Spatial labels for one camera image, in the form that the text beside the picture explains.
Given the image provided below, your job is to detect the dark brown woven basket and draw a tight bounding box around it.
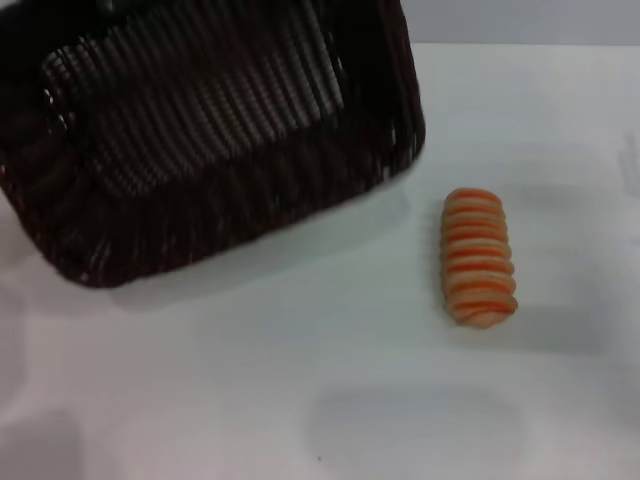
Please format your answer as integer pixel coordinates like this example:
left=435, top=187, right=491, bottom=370
left=0, top=0, right=427, bottom=290

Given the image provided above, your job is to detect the orange striped bread loaf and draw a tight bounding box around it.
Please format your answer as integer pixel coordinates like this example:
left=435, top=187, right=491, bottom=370
left=439, top=188, right=519, bottom=330

